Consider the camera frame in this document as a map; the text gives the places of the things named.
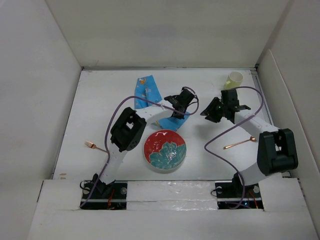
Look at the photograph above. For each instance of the copper spoon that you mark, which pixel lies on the copper spoon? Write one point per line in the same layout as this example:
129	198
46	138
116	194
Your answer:
251	139

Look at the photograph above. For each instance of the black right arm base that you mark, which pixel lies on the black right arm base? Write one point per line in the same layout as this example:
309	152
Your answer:
229	195

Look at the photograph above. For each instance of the copper fork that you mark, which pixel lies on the copper fork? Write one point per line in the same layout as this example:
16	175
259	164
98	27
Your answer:
94	146

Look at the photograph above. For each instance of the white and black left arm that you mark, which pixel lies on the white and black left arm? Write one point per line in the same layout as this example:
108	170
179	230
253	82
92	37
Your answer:
126	134

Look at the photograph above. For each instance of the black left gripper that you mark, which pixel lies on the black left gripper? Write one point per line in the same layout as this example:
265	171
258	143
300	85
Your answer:
181	116

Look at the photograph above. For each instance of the red and teal floral plate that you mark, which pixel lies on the red and teal floral plate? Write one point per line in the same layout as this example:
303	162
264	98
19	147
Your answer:
165	150

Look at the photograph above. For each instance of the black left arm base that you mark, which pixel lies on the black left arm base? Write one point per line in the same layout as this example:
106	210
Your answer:
96	195

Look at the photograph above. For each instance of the blue space-print cloth placemat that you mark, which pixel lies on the blue space-print cloth placemat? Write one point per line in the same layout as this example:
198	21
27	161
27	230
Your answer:
146	88

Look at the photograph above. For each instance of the pale yellow paper cup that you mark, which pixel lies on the pale yellow paper cup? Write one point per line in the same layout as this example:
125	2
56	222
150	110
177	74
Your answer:
234	80

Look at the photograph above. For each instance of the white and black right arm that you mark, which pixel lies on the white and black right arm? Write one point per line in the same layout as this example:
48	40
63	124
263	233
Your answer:
276	152

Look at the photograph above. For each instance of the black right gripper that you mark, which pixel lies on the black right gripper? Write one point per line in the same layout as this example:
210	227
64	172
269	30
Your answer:
209	110

